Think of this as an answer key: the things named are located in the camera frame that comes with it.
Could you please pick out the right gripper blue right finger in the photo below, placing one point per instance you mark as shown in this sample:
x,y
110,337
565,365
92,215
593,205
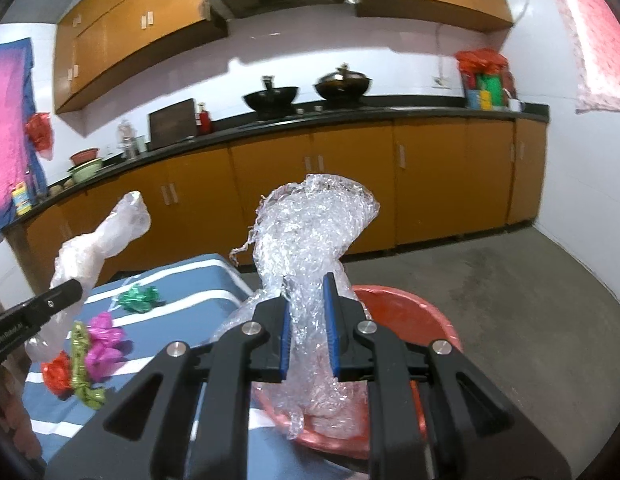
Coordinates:
x,y
332,327

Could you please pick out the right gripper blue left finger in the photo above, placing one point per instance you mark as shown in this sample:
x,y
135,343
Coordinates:
x,y
285,341

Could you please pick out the clear bubble wrap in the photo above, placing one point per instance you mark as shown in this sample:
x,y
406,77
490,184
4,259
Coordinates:
x,y
305,284

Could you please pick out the magenta plastic bag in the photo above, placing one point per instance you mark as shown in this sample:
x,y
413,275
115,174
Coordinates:
x,y
104,354

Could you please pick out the clear plastic bag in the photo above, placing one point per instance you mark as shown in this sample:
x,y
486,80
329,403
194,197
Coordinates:
x,y
82,258

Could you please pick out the green paw print bag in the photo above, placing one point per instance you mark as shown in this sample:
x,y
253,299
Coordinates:
x,y
80,380

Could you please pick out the small green plastic wrapper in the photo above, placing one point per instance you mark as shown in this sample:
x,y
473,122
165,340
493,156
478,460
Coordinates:
x,y
140,299

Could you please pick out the red plastic trash basket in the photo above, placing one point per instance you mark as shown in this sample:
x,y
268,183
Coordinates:
x,y
395,427

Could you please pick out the person's left hand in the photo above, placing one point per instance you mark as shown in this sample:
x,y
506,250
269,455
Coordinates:
x,y
15,418

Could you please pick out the blue white striped tablecloth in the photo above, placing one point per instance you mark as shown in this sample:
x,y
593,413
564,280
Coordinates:
x,y
198,294

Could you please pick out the yellow detergent bottle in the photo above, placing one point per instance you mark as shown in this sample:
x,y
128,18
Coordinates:
x,y
21,199

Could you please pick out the lower wooden cabinets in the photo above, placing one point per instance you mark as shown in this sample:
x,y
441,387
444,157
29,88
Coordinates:
x,y
434,178

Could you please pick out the wooden cabinets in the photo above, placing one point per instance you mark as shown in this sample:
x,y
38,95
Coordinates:
x,y
102,43
434,178

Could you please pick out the pink blue curtain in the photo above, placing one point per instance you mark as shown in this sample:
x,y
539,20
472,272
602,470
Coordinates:
x,y
19,162

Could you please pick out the green basin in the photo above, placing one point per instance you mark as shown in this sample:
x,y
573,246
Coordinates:
x,y
86,171

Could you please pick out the red basin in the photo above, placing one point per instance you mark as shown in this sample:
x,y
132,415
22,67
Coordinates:
x,y
81,157

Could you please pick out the black wok left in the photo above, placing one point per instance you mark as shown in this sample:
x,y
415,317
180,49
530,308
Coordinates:
x,y
271,102

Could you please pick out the hanging red plastic bag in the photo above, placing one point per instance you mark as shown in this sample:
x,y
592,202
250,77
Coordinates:
x,y
39,131

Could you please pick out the black wok with lid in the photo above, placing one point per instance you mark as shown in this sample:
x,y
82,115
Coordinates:
x,y
343,87

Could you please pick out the red bottle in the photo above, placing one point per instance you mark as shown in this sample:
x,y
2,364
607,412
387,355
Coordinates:
x,y
204,121

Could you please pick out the clear jar with bag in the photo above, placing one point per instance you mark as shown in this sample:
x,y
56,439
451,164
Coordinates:
x,y
130,142

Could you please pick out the dark cutting board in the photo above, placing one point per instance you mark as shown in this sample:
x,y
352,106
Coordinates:
x,y
172,124

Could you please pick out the white mug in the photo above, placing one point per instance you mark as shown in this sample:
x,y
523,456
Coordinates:
x,y
516,106

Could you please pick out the red bag of groceries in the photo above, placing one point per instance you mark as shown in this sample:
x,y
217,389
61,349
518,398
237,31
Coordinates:
x,y
487,81

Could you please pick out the upper wooden cabinets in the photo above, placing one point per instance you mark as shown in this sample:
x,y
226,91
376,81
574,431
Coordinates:
x,y
102,43

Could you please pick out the pink floral window curtain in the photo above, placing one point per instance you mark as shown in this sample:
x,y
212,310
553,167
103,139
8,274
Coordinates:
x,y
594,32

